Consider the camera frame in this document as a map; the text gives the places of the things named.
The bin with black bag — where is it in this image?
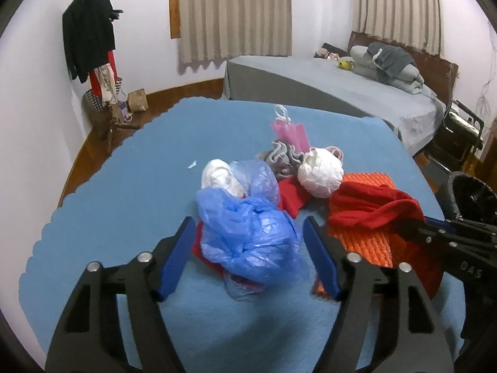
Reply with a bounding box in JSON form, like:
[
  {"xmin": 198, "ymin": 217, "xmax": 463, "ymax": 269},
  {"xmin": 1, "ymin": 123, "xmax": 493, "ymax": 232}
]
[{"xmin": 445, "ymin": 171, "xmax": 497, "ymax": 221}]

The grey cloth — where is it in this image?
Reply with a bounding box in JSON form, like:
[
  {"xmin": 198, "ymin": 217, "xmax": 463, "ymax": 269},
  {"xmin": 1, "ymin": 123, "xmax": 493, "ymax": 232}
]
[{"xmin": 256, "ymin": 140, "xmax": 307, "ymax": 181}]

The grey pillow pile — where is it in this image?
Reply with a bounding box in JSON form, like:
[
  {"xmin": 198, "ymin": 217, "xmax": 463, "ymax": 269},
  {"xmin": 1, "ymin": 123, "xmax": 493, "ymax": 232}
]
[{"xmin": 349, "ymin": 44, "xmax": 426, "ymax": 94}]

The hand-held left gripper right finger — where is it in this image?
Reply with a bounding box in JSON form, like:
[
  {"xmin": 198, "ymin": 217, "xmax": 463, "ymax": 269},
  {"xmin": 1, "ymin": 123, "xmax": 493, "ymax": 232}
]
[{"xmin": 303, "ymin": 216, "xmax": 455, "ymax": 373}]

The dark grey garment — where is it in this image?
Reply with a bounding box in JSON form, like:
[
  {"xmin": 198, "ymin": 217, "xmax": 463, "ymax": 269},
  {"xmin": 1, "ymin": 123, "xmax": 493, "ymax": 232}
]
[{"xmin": 367, "ymin": 43, "xmax": 418, "ymax": 76}]

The black chair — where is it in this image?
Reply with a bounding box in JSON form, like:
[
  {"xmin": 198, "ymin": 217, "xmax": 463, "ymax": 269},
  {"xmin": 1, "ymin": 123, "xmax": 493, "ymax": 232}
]
[{"xmin": 423, "ymin": 99, "xmax": 486, "ymax": 172}]

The white crumpled paper ball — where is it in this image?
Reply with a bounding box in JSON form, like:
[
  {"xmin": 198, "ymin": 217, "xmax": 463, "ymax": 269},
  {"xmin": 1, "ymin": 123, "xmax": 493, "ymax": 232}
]
[{"xmin": 297, "ymin": 147, "xmax": 345, "ymax": 199}]

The brown paper bag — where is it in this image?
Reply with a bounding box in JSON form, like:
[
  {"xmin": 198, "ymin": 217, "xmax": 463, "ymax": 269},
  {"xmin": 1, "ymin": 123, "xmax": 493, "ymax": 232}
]
[{"xmin": 127, "ymin": 89, "xmax": 149, "ymax": 113}]

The thin wall cable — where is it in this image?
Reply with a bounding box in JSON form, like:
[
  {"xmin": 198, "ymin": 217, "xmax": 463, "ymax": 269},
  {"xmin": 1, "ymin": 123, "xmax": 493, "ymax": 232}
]
[{"xmin": 476, "ymin": 78, "xmax": 497, "ymax": 119}]

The blue plastic bag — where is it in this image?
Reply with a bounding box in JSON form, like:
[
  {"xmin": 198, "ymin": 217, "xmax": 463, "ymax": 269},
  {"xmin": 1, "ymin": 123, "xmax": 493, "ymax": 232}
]
[{"xmin": 195, "ymin": 186, "xmax": 311, "ymax": 302}]

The beige garment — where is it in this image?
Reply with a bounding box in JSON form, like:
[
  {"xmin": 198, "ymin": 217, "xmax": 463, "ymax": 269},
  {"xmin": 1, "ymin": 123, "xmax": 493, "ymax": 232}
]
[{"xmin": 97, "ymin": 64, "xmax": 119, "ymax": 105}]

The red garment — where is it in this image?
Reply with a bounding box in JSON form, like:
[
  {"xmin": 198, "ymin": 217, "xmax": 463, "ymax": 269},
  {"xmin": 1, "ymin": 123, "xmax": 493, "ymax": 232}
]
[{"xmin": 89, "ymin": 50, "xmax": 117, "ymax": 104}]

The black pillow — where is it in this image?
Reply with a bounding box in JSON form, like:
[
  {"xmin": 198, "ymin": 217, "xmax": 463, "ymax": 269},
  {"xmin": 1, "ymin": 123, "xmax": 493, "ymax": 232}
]
[{"xmin": 324, "ymin": 43, "xmax": 351, "ymax": 57}]

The large red cloth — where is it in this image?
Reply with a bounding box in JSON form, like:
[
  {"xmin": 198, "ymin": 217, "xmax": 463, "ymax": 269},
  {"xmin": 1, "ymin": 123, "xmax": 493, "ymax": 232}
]
[{"xmin": 327, "ymin": 182, "xmax": 445, "ymax": 300}]

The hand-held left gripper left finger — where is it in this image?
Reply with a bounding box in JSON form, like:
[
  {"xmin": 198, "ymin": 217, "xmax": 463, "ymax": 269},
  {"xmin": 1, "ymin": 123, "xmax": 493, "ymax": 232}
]
[{"xmin": 46, "ymin": 216, "xmax": 197, "ymax": 373}]

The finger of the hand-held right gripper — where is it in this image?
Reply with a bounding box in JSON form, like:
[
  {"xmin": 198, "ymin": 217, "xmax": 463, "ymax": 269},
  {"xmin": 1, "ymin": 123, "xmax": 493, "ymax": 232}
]
[{"xmin": 399, "ymin": 219, "xmax": 459, "ymax": 252}]

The white crumpled plastic bag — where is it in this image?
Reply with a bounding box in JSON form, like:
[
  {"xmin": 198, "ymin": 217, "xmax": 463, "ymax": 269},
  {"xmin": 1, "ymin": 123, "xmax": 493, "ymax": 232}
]
[{"xmin": 201, "ymin": 159, "xmax": 247, "ymax": 199}]

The bed with grey sheet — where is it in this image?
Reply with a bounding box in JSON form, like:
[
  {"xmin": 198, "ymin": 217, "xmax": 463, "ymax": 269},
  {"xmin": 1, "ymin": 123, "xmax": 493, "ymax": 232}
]
[{"xmin": 222, "ymin": 31, "xmax": 459, "ymax": 160}]

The checked bag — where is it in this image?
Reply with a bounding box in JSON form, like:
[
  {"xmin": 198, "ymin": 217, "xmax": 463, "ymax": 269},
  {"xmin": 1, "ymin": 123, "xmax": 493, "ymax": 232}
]
[{"xmin": 83, "ymin": 89, "xmax": 107, "ymax": 125}]

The wide beige striped curtain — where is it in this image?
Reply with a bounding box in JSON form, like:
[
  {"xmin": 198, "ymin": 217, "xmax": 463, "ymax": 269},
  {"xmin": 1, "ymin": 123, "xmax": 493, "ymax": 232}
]
[{"xmin": 178, "ymin": 0, "xmax": 293, "ymax": 74}]

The narrow beige striped curtain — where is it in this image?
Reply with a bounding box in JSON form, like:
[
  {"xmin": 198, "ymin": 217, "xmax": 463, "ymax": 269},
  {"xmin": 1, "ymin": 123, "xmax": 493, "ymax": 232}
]
[{"xmin": 351, "ymin": 0, "xmax": 443, "ymax": 55}]

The small red cloth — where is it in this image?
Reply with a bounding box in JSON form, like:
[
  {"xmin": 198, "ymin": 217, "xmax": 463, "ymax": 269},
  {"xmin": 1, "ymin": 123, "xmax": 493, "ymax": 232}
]
[{"xmin": 192, "ymin": 177, "xmax": 311, "ymax": 273}]

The orange ribbed mat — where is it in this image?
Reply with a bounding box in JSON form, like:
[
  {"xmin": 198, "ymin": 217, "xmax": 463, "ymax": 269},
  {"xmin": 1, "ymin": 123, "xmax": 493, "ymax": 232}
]
[{"xmin": 312, "ymin": 173, "xmax": 400, "ymax": 296}]

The wooden window frame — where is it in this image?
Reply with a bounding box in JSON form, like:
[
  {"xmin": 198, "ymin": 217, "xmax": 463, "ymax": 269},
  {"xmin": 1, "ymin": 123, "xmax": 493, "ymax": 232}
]
[{"xmin": 169, "ymin": 0, "xmax": 181, "ymax": 39}]

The clear plastic bag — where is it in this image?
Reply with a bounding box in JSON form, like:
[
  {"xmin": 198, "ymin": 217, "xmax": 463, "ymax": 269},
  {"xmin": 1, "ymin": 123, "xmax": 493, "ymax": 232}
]
[{"xmin": 227, "ymin": 159, "xmax": 281, "ymax": 205}]

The pink packet with white hanger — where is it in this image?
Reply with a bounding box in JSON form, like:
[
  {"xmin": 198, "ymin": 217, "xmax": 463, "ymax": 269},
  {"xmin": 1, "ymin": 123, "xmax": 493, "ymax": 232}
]
[{"xmin": 271, "ymin": 105, "xmax": 311, "ymax": 152}]

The black jacket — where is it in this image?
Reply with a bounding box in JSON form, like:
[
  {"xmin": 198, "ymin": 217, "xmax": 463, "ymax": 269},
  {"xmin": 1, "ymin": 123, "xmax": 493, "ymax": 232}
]
[{"xmin": 62, "ymin": 0, "xmax": 118, "ymax": 84}]

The wooden coat rack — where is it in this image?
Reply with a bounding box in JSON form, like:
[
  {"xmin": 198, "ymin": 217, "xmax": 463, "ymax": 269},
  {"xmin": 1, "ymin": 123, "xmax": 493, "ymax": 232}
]
[{"xmin": 78, "ymin": 0, "xmax": 141, "ymax": 152}]

